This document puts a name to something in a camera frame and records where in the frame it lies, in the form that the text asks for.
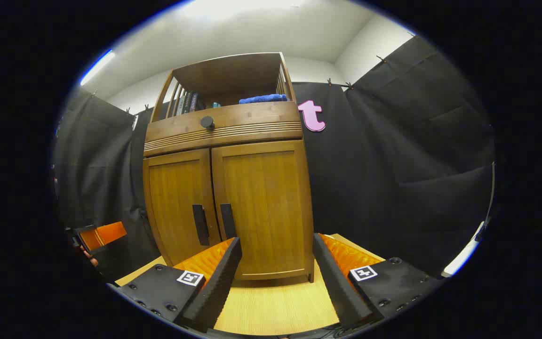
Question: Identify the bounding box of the black backdrop cloth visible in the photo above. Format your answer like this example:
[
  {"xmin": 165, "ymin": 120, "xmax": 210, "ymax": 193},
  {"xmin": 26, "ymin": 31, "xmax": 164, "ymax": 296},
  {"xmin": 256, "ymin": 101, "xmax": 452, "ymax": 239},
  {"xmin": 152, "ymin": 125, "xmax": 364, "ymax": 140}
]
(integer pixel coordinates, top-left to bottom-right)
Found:
[{"xmin": 54, "ymin": 35, "xmax": 496, "ymax": 283}]

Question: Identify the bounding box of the wooden shoe cabinet door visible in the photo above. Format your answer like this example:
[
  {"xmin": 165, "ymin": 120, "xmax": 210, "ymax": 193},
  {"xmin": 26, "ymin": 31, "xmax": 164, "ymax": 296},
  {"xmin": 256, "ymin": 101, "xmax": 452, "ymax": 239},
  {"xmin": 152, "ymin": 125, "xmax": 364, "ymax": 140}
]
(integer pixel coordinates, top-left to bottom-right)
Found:
[
  {"xmin": 143, "ymin": 149, "xmax": 222, "ymax": 266},
  {"xmin": 211, "ymin": 139, "xmax": 314, "ymax": 278}
]

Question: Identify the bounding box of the blue folded cloth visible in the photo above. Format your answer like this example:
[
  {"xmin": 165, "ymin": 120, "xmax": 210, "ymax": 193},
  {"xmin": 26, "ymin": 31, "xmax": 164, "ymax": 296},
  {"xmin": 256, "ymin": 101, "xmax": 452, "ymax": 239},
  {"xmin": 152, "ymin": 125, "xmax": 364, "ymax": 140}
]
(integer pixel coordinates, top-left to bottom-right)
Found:
[{"xmin": 239, "ymin": 94, "xmax": 289, "ymax": 105}]

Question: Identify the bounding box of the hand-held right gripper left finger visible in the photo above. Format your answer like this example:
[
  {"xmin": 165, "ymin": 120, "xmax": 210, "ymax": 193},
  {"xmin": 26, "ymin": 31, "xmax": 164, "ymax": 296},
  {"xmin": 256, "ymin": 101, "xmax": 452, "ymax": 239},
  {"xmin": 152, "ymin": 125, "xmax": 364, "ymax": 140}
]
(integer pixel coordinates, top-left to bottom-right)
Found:
[{"xmin": 113, "ymin": 237, "xmax": 243, "ymax": 333}]

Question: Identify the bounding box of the black bar door handle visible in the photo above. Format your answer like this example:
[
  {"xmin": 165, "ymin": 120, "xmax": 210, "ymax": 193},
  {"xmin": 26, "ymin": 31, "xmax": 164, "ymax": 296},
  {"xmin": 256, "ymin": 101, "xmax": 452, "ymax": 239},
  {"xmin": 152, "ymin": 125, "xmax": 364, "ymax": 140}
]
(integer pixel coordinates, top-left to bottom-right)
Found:
[
  {"xmin": 220, "ymin": 203, "xmax": 238, "ymax": 241},
  {"xmin": 192, "ymin": 204, "xmax": 210, "ymax": 246}
]

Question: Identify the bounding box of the wooden double-door shoe cabinet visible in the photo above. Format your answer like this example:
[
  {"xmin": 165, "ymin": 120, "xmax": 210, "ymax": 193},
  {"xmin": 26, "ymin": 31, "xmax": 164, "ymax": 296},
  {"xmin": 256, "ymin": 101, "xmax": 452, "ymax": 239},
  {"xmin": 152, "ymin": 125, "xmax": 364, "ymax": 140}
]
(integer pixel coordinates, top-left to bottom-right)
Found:
[{"xmin": 142, "ymin": 52, "xmax": 315, "ymax": 283}]

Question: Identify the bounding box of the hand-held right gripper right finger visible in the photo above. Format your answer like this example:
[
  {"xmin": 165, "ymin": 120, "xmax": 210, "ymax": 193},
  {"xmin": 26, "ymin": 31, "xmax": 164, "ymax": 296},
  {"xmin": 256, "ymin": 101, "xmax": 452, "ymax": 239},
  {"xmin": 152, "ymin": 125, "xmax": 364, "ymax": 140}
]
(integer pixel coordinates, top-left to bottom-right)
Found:
[{"xmin": 312, "ymin": 233, "xmax": 443, "ymax": 329}]

